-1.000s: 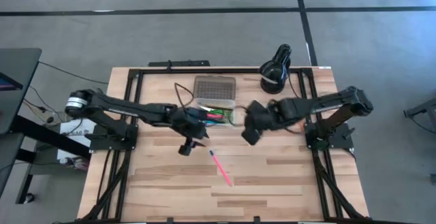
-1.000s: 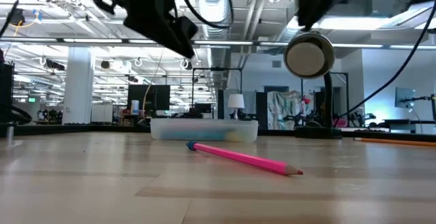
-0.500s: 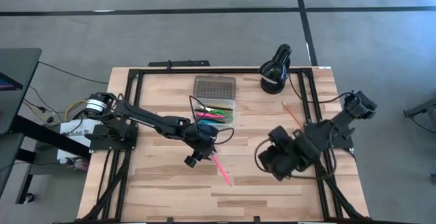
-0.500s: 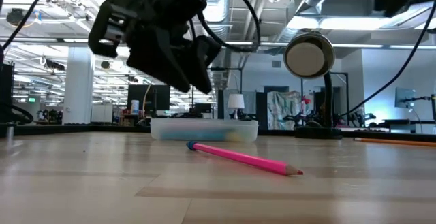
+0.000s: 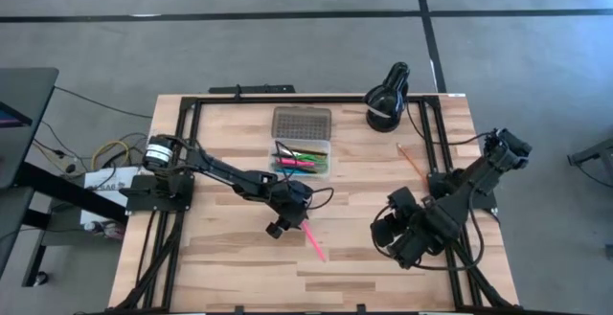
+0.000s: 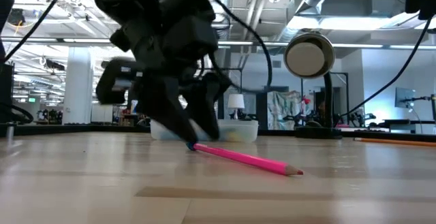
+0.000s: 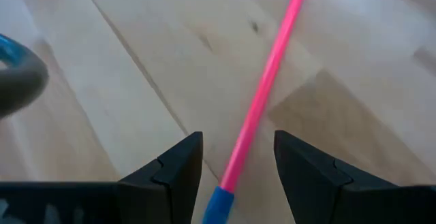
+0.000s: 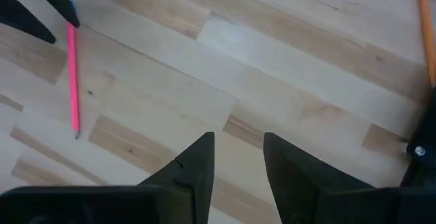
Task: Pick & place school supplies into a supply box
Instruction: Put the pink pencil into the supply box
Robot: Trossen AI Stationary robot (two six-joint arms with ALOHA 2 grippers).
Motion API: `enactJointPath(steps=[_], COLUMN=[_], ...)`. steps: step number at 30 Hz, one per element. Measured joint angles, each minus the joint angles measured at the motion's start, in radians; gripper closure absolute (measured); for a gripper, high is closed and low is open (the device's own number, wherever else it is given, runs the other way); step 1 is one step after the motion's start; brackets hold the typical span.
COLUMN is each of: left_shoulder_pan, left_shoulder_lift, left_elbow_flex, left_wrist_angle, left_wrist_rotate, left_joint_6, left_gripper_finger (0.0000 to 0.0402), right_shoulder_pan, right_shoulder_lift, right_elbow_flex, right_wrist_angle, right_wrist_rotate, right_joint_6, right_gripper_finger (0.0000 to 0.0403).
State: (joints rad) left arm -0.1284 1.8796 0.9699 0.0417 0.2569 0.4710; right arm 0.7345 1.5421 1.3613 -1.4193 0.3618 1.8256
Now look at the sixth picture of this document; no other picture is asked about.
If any clear plastic supply box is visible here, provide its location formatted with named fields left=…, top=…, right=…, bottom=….
left=149, top=118, right=260, bottom=142

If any black desk lamp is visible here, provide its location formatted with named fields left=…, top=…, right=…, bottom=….
left=283, top=29, right=343, bottom=140

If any white building column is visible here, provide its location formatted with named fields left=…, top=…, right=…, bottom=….
left=62, top=46, right=95, bottom=125

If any natural wood pencil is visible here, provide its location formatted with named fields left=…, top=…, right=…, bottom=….
left=353, top=136, right=436, bottom=148

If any overhead rig bar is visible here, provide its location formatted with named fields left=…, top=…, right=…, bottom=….
left=0, top=35, right=436, bottom=50

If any white-shade table lamp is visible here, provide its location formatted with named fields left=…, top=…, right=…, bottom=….
left=227, top=93, right=245, bottom=120

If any monitor on arm mount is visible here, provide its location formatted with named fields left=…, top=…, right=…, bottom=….
left=394, top=86, right=417, bottom=109

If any black cabinet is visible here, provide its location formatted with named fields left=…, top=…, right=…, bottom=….
left=0, top=60, right=15, bottom=125

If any colourful hanging cloth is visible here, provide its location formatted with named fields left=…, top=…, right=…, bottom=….
left=267, top=90, right=306, bottom=131

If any small grey metal post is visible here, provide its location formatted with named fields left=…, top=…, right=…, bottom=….
left=5, top=121, right=15, bottom=143

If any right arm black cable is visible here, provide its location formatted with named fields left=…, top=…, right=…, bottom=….
left=339, top=18, right=433, bottom=119

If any pink pencil with blue cap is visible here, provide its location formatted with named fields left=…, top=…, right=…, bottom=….
left=185, top=142, right=305, bottom=176

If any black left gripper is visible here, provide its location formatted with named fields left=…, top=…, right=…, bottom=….
left=109, top=0, right=233, bottom=144

